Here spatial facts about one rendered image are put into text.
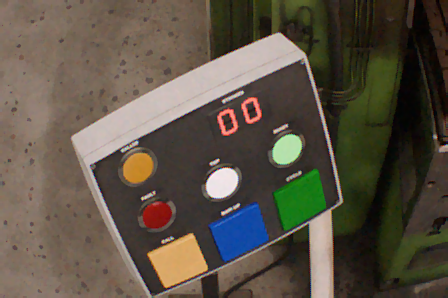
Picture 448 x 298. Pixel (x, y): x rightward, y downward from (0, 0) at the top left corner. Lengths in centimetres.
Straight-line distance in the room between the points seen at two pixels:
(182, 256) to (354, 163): 77
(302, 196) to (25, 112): 140
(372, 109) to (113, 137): 73
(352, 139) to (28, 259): 98
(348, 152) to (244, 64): 73
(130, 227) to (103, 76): 139
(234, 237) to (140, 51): 137
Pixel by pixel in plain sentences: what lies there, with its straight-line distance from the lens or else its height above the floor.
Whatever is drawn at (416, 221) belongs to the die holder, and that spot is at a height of 56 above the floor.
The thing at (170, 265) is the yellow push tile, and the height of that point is 101.
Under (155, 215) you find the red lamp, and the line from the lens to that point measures 154.
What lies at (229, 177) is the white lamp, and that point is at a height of 109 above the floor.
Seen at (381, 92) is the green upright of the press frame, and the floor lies 76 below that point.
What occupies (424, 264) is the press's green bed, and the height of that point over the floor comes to 16.
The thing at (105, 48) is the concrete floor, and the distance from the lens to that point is 295.
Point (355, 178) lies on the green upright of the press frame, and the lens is 236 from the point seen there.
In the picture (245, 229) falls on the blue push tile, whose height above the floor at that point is 102.
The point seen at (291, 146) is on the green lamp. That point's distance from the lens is 158.
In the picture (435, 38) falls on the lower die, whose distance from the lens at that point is 185.
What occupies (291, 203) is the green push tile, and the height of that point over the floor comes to 102.
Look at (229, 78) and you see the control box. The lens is 151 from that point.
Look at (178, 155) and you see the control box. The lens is 151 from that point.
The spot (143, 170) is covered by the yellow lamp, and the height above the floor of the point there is 116.
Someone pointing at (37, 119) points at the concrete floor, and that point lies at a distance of 288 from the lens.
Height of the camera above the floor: 252
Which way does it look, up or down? 65 degrees down
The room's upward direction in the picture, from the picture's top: 2 degrees counter-clockwise
